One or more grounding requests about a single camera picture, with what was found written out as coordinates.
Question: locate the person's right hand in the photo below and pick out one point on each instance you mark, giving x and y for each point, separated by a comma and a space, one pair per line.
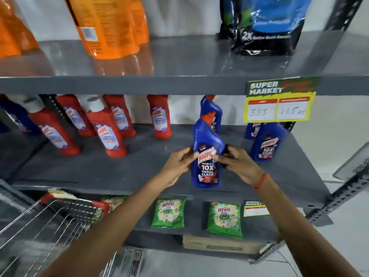
240, 165

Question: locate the large yellow green price tag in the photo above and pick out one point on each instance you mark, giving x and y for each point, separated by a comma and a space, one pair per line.
278, 105

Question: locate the person's left thumb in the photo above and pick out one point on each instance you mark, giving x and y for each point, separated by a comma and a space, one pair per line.
190, 159

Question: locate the blue and black refill pouch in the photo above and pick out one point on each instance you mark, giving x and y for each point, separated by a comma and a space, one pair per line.
227, 17
271, 25

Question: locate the person's right forearm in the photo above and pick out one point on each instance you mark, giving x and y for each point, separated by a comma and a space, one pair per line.
302, 227

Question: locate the blue toilet cleaner bottle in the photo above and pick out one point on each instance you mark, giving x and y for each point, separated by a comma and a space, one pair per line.
17, 115
206, 135
269, 144
252, 131
212, 108

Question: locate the grey metal shelf panel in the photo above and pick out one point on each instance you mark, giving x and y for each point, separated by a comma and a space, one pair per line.
353, 164

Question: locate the green detergent packet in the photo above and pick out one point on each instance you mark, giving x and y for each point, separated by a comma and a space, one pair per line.
115, 202
224, 220
168, 213

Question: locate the orange refill pouch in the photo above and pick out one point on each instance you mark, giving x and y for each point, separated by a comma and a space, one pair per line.
14, 28
106, 25
141, 20

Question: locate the red cleaner bottle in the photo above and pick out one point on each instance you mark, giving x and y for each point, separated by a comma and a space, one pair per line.
107, 132
160, 118
75, 116
54, 135
120, 115

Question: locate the person's left forearm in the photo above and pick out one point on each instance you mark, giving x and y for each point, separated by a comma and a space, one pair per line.
109, 227

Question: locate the grey metal shelf rack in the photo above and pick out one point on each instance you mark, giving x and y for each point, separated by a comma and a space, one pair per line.
178, 63

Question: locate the small yellow green price tag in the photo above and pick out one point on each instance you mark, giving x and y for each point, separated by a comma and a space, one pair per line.
255, 209

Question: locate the person's right thumb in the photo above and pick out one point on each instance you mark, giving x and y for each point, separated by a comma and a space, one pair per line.
221, 160

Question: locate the red wrist thread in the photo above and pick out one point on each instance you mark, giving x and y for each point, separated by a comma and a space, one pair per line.
261, 181

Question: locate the brown cardboard box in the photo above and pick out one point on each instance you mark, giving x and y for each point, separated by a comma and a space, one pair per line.
219, 244

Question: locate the person's left hand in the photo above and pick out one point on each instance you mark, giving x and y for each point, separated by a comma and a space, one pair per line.
175, 167

